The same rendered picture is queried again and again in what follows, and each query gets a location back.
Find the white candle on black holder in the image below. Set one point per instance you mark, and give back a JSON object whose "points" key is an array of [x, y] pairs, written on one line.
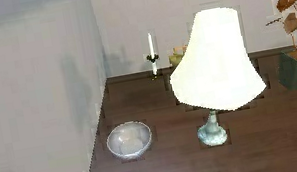
{"points": [[151, 48]]}

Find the yellow green small pot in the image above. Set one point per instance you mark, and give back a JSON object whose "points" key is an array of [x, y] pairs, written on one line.
{"points": [[176, 58]]}

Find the grey glass bowl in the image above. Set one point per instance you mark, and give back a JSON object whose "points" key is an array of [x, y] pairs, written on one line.
{"points": [[129, 140]]}

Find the white shade table lamp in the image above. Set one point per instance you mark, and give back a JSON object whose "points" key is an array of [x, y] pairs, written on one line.
{"points": [[213, 62]]}

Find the dark brown wooden table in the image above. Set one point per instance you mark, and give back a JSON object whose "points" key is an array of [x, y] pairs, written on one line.
{"points": [[268, 140]]}

